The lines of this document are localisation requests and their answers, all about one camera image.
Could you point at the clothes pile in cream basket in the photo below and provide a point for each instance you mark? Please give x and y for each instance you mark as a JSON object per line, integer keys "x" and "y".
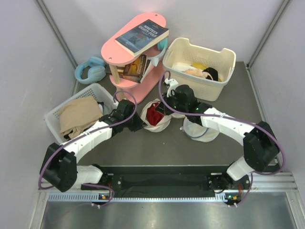
{"x": 198, "y": 69}

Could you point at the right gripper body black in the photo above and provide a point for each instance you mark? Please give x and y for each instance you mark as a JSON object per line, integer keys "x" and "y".
{"x": 173, "y": 102}

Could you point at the grey trim mesh laundry bag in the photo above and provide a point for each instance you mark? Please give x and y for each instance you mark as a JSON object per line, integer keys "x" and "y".
{"x": 197, "y": 132}

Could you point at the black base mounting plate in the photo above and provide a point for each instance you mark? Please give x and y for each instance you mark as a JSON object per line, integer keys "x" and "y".
{"x": 205, "y": 177}

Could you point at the white plastic perforated basket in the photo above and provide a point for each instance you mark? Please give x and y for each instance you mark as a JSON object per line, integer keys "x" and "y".
{"x": 72, "y": 117}

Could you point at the blue headphones on floor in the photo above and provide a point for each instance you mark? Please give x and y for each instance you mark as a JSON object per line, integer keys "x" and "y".
{"x": 96, "y": 71}

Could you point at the beige trim mesh laundry bag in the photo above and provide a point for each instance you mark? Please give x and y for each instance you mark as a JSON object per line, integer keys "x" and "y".
{"x": 162, "y": 124}

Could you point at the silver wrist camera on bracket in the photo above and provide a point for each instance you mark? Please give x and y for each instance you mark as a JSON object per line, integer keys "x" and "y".
{"x": 171, "y": 84}

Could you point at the beige folded cloth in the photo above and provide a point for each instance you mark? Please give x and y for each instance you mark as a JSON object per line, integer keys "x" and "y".
{"x": 76, "y": 114}

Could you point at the red bra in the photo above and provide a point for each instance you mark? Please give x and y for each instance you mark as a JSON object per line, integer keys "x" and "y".
{"x": 152, "y": 116}

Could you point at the brown orange book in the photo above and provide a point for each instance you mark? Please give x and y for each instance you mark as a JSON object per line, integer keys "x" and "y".
{"x": 137, "y": 70}

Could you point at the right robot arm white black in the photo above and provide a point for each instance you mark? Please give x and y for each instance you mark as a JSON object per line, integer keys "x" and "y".
{"x": 202, "y": 122}

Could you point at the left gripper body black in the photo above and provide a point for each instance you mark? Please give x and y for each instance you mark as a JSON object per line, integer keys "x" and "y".
{"x": 134, "y": 124}

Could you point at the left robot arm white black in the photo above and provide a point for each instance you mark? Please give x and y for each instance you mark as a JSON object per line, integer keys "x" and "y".
{"x": 60, "y": 166}

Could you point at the cream plastic laundry basket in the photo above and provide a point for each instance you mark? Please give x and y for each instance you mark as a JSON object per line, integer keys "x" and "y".
{"x": 181, "y": 50}

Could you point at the dark blue paperback book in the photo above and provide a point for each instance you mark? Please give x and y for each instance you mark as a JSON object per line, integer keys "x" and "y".
{"x": 142, "y": 37}

